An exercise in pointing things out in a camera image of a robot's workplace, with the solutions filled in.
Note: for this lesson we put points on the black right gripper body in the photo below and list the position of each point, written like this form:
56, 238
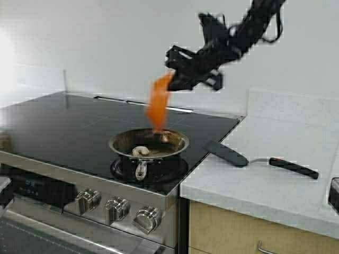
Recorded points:
192, 68

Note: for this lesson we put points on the steel drawer handle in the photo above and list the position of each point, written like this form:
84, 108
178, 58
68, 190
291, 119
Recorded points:
261, 249

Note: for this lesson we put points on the dark steel frying pan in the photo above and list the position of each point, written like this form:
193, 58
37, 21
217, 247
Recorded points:
145, 156

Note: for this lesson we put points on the middle steel stove knob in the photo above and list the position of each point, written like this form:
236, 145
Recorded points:
115, 209

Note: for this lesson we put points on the right steel stove knob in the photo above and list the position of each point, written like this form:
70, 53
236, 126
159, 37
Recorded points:
147, 219

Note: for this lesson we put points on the steel stove knob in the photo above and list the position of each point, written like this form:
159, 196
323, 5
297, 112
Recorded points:
115, 209
147, 219
87, 200

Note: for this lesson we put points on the raw shrimp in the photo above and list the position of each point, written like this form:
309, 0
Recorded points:
139, 151

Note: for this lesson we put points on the orange plastic bowl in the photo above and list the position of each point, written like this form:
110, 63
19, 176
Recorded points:
156, 111

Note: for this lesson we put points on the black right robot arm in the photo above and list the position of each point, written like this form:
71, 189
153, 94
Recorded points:
223, 44

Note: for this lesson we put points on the stainless steel oven range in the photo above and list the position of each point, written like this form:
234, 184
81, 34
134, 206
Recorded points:
44, 197

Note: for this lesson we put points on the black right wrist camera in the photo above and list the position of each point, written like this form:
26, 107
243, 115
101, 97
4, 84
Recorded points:
213, 27

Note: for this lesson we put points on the black spatula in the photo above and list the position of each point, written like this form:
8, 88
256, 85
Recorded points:
236, 159

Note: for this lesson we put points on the black device at right edge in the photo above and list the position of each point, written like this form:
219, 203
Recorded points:
333, 194

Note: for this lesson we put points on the wooden cabinet drawer front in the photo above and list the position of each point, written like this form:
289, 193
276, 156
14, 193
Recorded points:
215, 230

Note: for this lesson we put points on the left steel stove knob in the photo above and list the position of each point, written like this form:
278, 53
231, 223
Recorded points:
87, 200

